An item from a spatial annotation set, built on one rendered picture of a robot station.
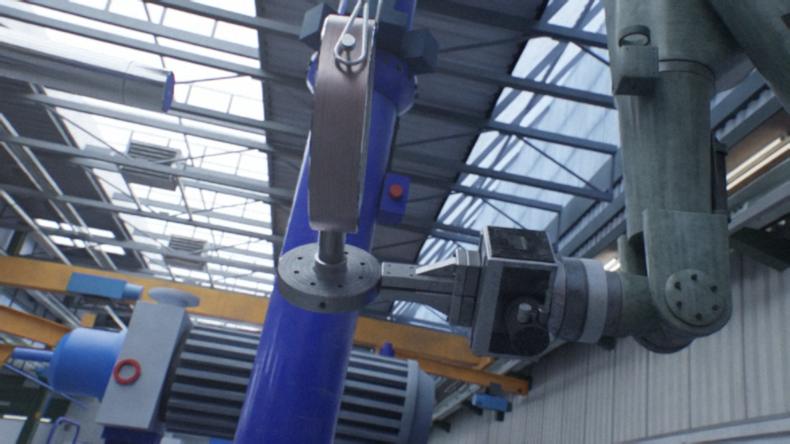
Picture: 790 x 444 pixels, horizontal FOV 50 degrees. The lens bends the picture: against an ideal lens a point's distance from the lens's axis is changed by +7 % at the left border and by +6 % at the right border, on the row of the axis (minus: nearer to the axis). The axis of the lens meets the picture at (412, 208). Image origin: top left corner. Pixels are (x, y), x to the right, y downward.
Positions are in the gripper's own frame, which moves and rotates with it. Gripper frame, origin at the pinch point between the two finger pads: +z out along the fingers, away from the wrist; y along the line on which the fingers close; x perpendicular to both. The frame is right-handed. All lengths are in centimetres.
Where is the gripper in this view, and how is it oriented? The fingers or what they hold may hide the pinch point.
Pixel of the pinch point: (398, 282)
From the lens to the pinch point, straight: 154.5
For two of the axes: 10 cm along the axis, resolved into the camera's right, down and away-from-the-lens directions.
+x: -0.1, 4.6, -8.9
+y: 1.0, -8.8, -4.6
